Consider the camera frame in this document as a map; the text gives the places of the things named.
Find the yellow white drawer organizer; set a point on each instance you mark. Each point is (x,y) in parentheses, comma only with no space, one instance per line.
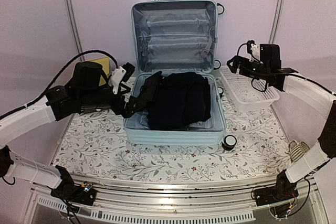
(105,62)

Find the white plastic mesh basket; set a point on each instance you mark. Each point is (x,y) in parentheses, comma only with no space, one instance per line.
(246,94)

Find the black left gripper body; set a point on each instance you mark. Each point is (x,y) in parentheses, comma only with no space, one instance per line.
(117,106)

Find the striped woven cup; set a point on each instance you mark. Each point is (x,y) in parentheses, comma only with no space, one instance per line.
(297,150)

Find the wall aluminium post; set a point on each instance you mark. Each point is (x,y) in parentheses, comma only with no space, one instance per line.
(73,25)
(276,21)

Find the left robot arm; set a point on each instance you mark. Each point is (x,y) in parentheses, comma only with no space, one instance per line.
(89,89)

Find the dark navy garment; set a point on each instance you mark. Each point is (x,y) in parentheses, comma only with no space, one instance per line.
(173,102)

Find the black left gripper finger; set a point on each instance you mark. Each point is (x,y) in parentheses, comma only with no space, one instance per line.
(124,89)
(133,106)

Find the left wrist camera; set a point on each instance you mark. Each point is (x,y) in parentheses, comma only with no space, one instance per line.
(121,74)

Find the right wall aluminium post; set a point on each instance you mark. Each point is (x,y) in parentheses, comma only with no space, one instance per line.
(276,21)

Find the aluminium front rail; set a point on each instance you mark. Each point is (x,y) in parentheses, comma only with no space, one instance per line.
(126,201)

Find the left wall aluminium post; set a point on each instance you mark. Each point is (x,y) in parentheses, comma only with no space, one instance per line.
(73,25)

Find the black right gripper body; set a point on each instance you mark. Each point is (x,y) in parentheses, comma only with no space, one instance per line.
(259,73)

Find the light blue hard-shell suitcase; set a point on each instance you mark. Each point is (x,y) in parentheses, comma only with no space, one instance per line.
(172,37)

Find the floral white tablecloth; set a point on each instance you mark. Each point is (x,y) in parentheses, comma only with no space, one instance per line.
(96,145)

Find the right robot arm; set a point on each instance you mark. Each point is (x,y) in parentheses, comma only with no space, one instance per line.
(265,64)

